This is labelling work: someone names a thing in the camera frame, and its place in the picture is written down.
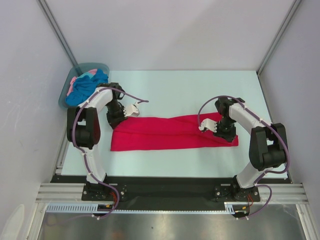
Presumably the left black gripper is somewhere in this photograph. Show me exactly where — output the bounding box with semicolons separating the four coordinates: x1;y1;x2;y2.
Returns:
106;99;129;130

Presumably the red t shirt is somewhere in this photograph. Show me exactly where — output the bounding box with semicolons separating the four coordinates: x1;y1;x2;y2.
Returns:
110;114;239;152

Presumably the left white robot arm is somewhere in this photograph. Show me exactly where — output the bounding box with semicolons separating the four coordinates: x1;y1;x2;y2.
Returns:
67;82;128;200

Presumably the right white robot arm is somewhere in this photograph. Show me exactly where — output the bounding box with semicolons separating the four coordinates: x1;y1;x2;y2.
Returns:
213;96;290;201

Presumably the blue t shirt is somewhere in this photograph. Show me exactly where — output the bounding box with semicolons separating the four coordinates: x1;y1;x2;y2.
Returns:
65;69;109;107

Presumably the light teal t shirt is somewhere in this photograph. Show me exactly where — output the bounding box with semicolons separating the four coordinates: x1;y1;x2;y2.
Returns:
78;72;94;78

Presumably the pink t shirt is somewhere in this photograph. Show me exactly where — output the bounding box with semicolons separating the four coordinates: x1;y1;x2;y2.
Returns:
66;68;98;96

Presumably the translucent blue plastic basket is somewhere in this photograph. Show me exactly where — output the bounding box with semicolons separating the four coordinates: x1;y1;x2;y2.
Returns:
58;62;110;109

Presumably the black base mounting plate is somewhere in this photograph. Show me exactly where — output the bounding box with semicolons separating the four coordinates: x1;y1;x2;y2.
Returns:
42;175;291;212

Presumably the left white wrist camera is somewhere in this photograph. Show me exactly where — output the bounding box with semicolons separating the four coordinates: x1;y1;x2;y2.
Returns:
123;103;140;118

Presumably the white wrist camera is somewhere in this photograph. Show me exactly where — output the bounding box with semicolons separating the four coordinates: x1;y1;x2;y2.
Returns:
198;118;218;133
123;103;140;118

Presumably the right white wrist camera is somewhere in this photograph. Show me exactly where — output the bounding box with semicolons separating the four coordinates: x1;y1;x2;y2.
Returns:
198;118;218;133

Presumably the slotted cable duct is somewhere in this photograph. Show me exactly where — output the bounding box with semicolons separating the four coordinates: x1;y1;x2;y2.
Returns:
46;202;250;215

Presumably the aluminium front rail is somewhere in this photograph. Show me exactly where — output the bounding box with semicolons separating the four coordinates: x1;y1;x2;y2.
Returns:
35;183;309;205

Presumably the left aluminium corner post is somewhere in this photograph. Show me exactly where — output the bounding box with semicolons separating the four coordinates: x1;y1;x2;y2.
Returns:
36;0;78;66

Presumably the aluminium corner post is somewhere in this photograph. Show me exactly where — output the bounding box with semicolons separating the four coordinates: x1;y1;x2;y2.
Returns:
256;0;303;78
36;0;78;66

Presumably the right aluminium corner post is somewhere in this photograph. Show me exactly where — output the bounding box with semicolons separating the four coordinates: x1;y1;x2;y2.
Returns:
256;0;303;78

